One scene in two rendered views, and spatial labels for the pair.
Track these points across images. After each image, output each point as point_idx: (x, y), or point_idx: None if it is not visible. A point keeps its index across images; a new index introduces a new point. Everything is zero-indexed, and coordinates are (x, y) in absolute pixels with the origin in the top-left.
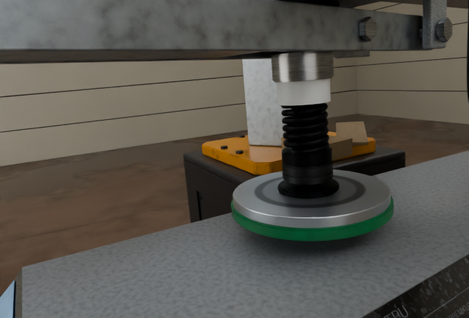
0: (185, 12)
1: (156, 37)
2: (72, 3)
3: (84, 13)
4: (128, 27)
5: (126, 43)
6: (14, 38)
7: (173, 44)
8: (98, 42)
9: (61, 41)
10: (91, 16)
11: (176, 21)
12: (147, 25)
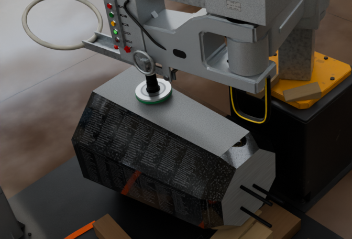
0: (112, 54)
1: (109, 55)
2: (101, 50)
3: (102, 51)
4: (106, 53)
5: (106, 55)
6: (97, 51)
7: (111, 57)
8: (103, 54)
9: (100, 53)
10: (102, 51)
11: (111, 54)
12: (108, 54)
